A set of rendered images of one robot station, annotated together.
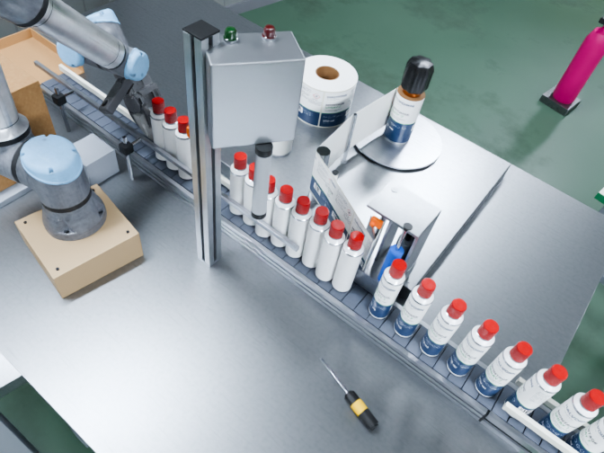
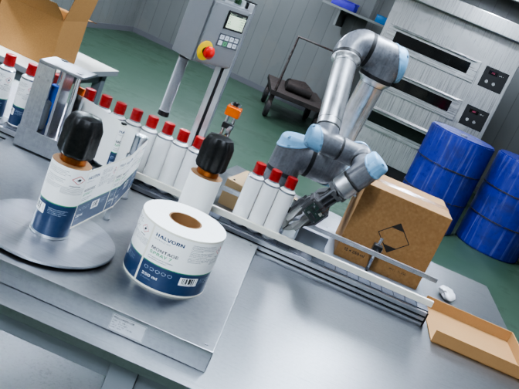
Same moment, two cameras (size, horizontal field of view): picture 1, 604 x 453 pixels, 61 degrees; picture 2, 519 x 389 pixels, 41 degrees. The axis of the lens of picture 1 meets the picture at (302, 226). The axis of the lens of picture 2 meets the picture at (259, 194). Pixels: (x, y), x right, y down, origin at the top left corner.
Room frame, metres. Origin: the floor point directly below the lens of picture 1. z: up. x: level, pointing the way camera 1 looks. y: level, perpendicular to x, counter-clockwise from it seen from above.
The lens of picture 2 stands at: (2.82, -0.59, 1.59)
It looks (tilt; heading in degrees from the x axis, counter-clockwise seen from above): 16 degrees down; 151
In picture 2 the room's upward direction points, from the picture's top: 23 degrees clockwise
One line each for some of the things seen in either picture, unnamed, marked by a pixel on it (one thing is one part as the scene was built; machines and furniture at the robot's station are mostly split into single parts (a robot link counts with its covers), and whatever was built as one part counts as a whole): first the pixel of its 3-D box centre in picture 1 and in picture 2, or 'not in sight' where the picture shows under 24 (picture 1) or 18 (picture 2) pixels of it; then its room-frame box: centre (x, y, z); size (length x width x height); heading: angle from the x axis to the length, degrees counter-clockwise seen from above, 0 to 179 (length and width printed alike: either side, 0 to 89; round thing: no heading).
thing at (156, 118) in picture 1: (161, 129); (280, 208); (1.08, 0.45, 0.98); 0.05 x 0.05 x 0.20
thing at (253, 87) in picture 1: (250, 90); (212, 30); (0.80, 0.14, 1.38); 0.17 x 0.10 x 0.19; 115
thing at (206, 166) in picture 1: (206, 169); (210, 102); (0.78, 0.23, 1.16); 0.04 x 0.04 x 0.67; 60
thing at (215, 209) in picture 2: (172, 145); (268, 232); (1.11, 0.43, 0.90); 1.07 x 0.01 x 0.02; 60
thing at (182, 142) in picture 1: (185, 148); (249, 193); (1.02, 0.36, 0.98); 0.05 x 0.05 x 0.20
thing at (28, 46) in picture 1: (23, 63); (473, 336); (1.43, 1.06, 0.85); 0.30 x 0.26 x 0.04; 60
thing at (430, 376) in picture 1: (234, 214); (178, 205); (0.93, 0.20, 0.85); 1.65 x 0.11 x 0.05; 60
